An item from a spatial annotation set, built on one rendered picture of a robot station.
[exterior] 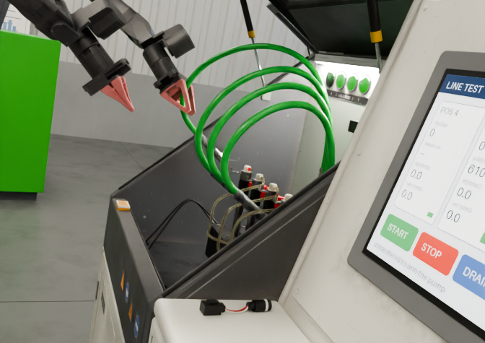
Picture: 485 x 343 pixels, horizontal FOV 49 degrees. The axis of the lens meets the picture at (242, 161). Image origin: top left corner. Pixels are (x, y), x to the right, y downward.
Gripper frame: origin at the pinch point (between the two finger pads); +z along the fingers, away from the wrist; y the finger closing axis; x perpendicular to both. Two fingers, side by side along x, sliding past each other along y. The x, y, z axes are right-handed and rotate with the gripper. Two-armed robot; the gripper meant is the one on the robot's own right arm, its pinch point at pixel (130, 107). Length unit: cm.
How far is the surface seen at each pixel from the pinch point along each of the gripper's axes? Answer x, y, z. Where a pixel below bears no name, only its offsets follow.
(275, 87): -9.1, 27.3, 13.0
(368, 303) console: -47, 19, 41
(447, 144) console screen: -47, 39, 28
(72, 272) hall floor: 188, -120, 56
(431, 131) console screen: -43, 39, 27
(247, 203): -18.3, 10.4, 27.0
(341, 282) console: -40, 17, 40
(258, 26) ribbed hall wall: 712, 104, 0
